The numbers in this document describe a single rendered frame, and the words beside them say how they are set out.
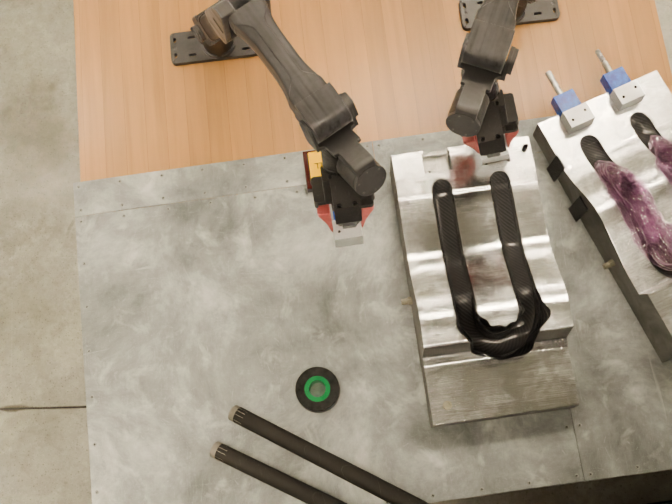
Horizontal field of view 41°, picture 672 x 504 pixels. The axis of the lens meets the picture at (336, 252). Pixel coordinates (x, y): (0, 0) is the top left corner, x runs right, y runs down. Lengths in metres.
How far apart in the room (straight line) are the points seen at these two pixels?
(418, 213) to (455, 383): 0.32
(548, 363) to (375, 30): 0.76
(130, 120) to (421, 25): 0.63
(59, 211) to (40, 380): 0.49
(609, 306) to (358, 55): 0.70
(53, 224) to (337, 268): 1.22
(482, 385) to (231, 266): 0.52
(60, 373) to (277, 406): 1.07
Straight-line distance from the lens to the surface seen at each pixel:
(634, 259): 1.73
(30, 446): 2.65
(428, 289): 1.61
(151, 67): 1.94
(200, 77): 1.91
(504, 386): 1.65
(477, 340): 1.64
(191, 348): 1.73
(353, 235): 1.58
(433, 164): 1.73
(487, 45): 1.46
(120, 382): 1.75
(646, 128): 1.85
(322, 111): 1.40
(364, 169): 1.39
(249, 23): 1.46
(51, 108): 2.89
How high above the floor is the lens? 2.48
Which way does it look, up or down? 74 degrees down
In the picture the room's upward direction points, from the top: 8 degrees counter-clockwise
